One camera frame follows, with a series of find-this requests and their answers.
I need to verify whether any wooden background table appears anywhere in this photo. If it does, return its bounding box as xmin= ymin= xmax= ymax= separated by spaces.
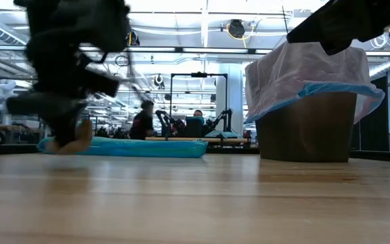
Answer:
xmin=146 ymin=136 xmax=249 ymax=142

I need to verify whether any teal trash bag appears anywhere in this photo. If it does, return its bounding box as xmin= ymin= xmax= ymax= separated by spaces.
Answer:
xmin=37 ymin=136 xmax=209 ymax=159

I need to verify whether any black robot station frame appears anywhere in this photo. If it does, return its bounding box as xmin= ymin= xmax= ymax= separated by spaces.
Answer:
xmin=170 ymin=71 xmax=229 ymax=136

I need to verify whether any hanging black cable coil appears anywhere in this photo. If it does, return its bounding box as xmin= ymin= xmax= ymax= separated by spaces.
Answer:
xmin=114 ymin=54 xmax=131 ymax=68

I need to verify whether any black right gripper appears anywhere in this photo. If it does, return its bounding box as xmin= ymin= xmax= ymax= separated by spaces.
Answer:
xmin=286 ymin=0 xmax=390 ymax=56

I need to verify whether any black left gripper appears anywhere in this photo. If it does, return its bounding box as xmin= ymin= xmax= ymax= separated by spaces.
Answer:
xmin=7 ymin=43 xmax=121 ymax=148

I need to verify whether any white pillar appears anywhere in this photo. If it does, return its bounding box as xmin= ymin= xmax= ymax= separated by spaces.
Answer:
xmin=215 ymin=62 xmax=244 ymax=135

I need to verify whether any pink bag with blue drawstring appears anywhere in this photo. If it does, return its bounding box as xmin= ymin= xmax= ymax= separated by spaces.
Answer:
xmin=244 ymin=41 xmax=385 ymax=125

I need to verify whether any long ceiling light strip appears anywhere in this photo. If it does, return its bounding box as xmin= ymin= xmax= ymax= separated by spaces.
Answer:
xmin=127 ymin=46 xmax=274 ymax=55

